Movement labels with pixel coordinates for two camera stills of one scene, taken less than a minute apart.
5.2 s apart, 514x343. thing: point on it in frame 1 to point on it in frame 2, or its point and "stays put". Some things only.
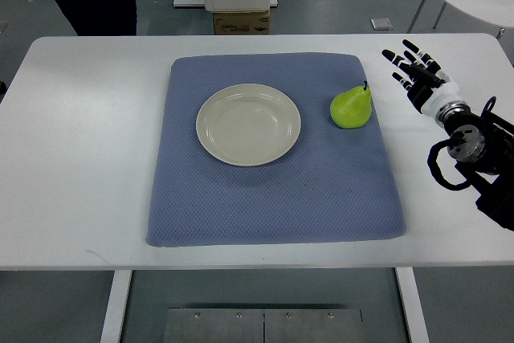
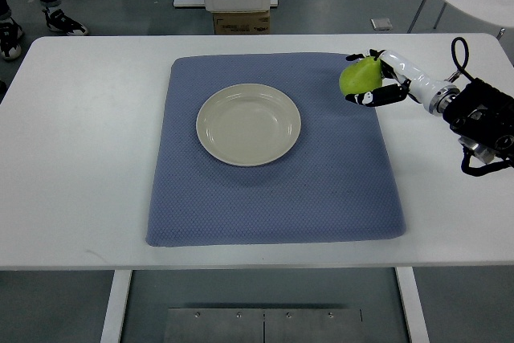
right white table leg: x=412 y=304 stays put
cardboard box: x=242 y=23 stays put
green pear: x=352 y=108 to x=361 y=76
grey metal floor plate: x=263 y=325 stays put
